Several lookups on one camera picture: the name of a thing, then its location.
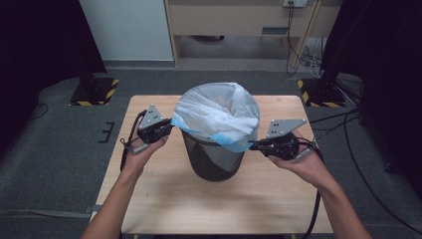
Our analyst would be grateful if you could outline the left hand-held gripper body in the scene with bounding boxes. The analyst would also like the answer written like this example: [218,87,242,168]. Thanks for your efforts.
[136,104,167,144]

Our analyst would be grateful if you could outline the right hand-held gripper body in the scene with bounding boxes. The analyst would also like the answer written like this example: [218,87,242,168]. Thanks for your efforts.
[263,118,308,161]

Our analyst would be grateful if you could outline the white plastic bag blue edge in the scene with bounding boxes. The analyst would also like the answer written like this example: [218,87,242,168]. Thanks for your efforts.
[170,82,261,173]

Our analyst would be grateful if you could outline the black mesh trash can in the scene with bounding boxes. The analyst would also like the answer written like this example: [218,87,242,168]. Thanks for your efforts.
[180,128,247,182]

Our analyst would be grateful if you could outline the person's left hand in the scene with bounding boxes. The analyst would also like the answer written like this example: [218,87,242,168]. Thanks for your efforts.
[122,133,169,174]

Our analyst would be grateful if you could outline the person's right hand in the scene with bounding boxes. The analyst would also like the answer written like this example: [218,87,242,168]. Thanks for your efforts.
[268,129,336,189]

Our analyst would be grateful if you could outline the black stand base striped edge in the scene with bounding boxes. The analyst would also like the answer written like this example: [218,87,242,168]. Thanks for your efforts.
[297,78,346,109]
[69,77,119,108]

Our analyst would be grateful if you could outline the light wooden desk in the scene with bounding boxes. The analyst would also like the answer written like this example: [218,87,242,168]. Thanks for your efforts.
[164,0,342,69]

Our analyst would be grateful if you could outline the dark curtain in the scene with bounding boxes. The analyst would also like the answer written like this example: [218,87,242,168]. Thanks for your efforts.
[319,0,422,193]
[0,0,107,157]

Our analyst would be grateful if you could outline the grey power strip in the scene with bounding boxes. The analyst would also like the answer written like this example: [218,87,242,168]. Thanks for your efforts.
[282,0,309,8]

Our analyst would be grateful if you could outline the left hand-held gripper black cable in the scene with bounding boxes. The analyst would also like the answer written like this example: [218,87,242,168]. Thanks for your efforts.
[119,109,149,172]

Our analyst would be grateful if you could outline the black floor cables bundle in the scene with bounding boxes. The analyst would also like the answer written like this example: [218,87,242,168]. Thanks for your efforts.
[310,109,362,141]

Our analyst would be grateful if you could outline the long black floor cable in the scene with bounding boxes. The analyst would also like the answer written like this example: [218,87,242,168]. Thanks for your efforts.
[342,109,422,235]

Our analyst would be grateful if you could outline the black cables from power strip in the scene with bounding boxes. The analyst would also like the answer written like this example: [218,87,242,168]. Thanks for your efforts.
[286,0,324,78]

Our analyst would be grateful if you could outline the thin black floor cable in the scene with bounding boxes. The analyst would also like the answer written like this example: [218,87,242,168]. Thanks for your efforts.
[29,103,50,121]

